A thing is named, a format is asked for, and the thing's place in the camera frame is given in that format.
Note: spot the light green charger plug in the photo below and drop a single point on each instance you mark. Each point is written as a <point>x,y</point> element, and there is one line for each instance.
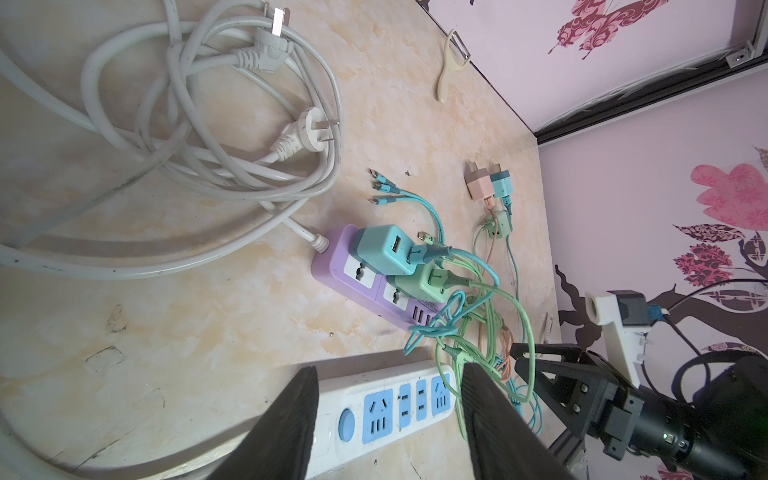
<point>429,283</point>
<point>497,224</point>

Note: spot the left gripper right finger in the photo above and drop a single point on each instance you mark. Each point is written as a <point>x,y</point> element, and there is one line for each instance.
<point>501,444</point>

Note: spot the pink charger plug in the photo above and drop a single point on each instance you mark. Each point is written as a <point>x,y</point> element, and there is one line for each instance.
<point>478,182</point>

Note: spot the beige vegetable peeler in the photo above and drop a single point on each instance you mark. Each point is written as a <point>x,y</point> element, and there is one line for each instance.
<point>456,57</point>

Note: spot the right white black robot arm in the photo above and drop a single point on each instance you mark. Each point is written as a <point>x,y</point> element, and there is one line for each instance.
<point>714,426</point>

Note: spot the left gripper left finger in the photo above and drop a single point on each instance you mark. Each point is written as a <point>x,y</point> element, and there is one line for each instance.
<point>279,445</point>

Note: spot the white blue power strip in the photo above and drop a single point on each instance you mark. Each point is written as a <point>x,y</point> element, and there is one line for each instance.
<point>361,413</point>

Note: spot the purple power strip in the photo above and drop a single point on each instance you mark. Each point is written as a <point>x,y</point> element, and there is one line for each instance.
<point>339,270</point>

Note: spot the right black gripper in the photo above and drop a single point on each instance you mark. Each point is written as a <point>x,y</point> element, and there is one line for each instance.
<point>577,386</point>

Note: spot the dark teal charger plug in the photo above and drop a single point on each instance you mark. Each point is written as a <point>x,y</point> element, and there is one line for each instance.
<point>502,185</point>

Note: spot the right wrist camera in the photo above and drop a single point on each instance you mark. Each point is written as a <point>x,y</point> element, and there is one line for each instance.
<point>625,318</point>

